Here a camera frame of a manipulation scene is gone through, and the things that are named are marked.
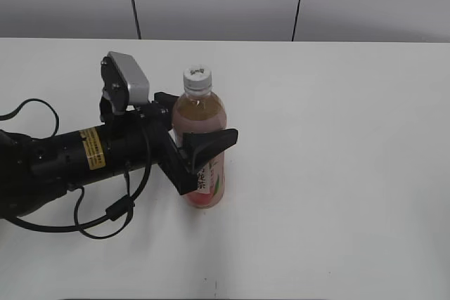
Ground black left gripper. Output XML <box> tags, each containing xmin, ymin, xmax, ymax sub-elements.
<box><xmin>124</xmin><ymin>91</ymin><xmax>238</xmax><ymax>195</ymax></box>

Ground tea bottle with pink label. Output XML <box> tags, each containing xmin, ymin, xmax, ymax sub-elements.
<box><xmin>171</xmin><ymin>87</ymin><xmax>228</xmax><ymax>209</ymax></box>

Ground white bottle cap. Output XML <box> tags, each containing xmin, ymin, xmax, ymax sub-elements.
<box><xmin>183</xmin><ymin>65</ymin><xmax>212</xmax><ymax>91</ymax></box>

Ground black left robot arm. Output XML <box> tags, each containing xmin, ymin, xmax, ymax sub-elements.
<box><xmin>1</xmin><ymin>92</ymin><xmax>238</xmax><ymax>219</ymax></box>

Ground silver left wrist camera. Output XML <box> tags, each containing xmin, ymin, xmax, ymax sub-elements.
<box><xmin>101</xmin><ymin>51</ymin><xmax>150</xmax><ymax>115</ymax></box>

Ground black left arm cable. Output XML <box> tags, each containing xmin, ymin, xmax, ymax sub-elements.
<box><xmin>0</xmin><ymin>98</ymin><xmax>153</xmax><ymax>241</ymax></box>

